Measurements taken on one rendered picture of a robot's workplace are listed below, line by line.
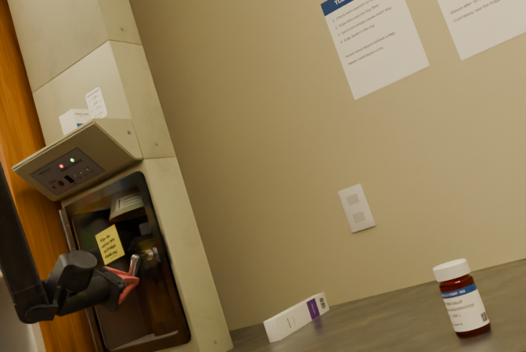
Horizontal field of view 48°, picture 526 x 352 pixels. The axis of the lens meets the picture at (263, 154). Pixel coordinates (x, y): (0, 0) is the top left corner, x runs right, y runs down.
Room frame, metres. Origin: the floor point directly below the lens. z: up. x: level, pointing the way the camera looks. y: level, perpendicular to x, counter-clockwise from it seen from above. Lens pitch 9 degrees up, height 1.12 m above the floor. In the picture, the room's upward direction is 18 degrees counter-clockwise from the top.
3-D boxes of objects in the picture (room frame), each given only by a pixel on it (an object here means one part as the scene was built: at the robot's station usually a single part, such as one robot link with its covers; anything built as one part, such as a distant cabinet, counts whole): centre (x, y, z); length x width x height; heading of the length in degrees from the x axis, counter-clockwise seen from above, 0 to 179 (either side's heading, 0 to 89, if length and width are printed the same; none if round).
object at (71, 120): (1.33, 0.39, 1.54); 0.05 x 0.05 x 0.06; 59
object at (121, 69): (1.51, 0.33, 1.33); 0.32 x 0.25 x 0.77; 58
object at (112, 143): (1.35, 0.43, 1.46); 0.32 x 0.12 x 0.10; 58
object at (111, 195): (1.40, 0.40, 1.19); 0.30 x 0.01 x 0.40; 57
